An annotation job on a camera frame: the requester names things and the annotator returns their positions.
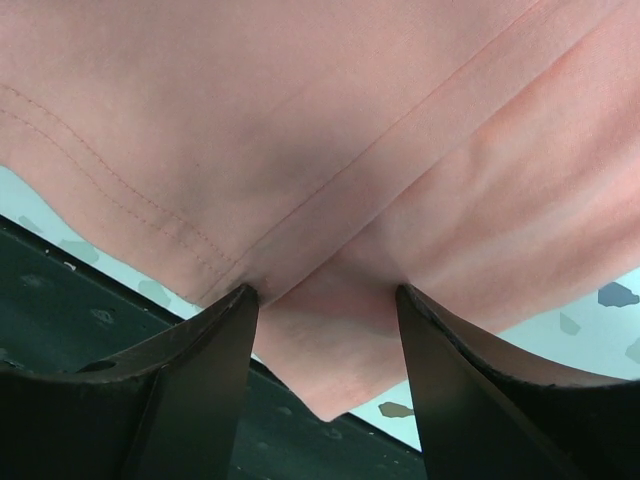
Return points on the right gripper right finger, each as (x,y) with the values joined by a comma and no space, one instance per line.
(486,409)

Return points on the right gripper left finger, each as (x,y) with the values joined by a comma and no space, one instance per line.
(166,408)

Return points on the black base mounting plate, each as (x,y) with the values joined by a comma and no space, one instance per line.
(59,314)

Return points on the salmon pink t shirt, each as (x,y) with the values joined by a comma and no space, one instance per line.
(325,152)

